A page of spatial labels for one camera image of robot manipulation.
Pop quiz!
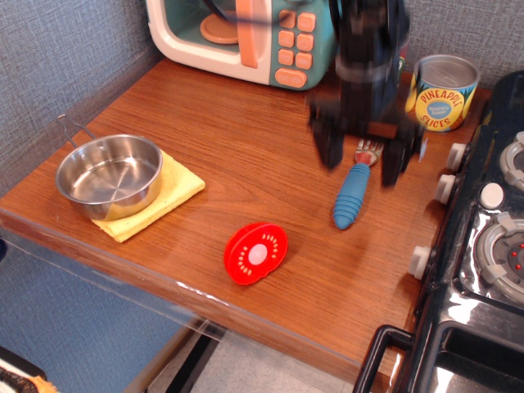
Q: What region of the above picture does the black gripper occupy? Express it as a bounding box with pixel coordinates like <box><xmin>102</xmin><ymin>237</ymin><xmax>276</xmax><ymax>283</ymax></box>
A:
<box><xmin>307</xmin><ymin>71</ymin><xmax>424</xmax><ymax>187</ymax></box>

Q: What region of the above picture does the blue handled metal fork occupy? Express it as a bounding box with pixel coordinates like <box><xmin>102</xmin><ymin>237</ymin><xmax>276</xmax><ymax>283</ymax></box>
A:
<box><xmin>332</xmin><ymin>139</ymin><xmax>384</xmax><ymax>230</ymax></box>

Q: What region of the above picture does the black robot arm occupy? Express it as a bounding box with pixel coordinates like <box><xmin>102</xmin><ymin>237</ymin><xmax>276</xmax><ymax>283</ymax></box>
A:
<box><xmin>309</xmin><ymin>1</ymin><xmax>424</xmax><ymax>187</ymax></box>

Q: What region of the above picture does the tomato sauce can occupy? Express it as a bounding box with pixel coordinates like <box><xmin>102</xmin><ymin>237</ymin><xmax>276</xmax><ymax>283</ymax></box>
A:
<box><xmin>397</xmin><ymin>30</ymin><xmax>410</xmax><ymax>85</ymax></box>

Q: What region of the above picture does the pineapple slices can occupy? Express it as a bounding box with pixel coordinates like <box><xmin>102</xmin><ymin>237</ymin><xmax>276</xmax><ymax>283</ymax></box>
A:
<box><xmin>404</xmin><ymin>54</ymin><xmax>481</xmax><ymax>133</ymax></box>

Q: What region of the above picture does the teal toy microwave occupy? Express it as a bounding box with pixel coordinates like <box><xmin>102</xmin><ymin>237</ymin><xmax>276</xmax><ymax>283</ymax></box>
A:
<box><xmin>146</xmin><ymin>1</ymin><xmax>337</xmax><ymax>91</ymax></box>

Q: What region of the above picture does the red toy tomato half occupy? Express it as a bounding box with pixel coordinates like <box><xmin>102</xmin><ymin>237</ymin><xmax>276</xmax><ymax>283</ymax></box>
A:
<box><xmin>224</xmin><ymin>222</ymin><xmax>288</xmax><ymax>286</ymax></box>

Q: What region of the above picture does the yellow folded cloth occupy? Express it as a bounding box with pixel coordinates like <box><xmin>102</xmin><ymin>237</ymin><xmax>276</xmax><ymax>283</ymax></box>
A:
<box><xmin>93</xmin><ymin>151</ymin><xmax>206</xmax><ymax>243</ymax></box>

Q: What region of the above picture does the black toy stove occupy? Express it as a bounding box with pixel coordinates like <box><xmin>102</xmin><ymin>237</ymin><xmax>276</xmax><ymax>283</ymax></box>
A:
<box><xmin>354</xmin><ymin>71</ymin><xmax>523</xmax><ymax>392</ymax></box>

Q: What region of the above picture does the stainless steel pot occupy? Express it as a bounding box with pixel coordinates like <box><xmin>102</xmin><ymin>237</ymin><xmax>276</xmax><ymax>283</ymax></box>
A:
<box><xmin>55</xmin><ymin>115</ymin><xmax>164</xmax><ymax>221</ymax></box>

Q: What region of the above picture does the orange fuzzy object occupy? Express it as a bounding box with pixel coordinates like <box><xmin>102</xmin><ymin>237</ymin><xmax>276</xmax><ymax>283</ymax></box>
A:
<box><xmin>25</xmin><ymin>377</ymin><xmax>58</xmax><ymax>393</ymax></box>

